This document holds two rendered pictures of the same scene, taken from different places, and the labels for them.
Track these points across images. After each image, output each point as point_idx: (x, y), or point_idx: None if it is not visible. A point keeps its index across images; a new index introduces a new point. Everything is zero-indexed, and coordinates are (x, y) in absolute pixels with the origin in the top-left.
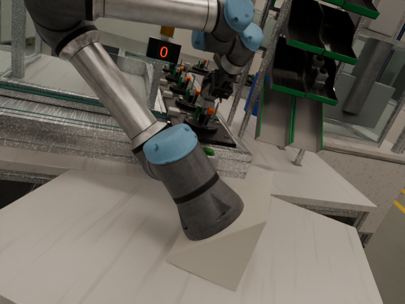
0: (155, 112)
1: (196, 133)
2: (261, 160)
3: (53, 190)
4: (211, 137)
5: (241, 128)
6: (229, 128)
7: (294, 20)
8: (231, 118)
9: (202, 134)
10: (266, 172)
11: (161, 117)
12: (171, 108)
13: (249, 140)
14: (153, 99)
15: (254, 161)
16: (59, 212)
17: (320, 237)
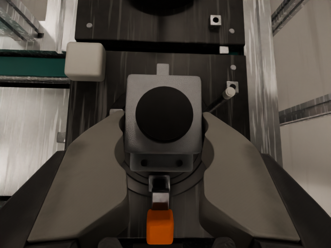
0: (43, 53)
1: (134, 201)
2: (327, 139)
3: None
4: (177, 221)
5: (306, 112)
6: (268, 86)
7: None
8: (294, 6)
9: (150, 208)
10: (321, 201)
11: (61, 75)
12: (72, 55)
13: (327, 30)
14: (6, 20)
15: (306, 149)
16: None
17: None
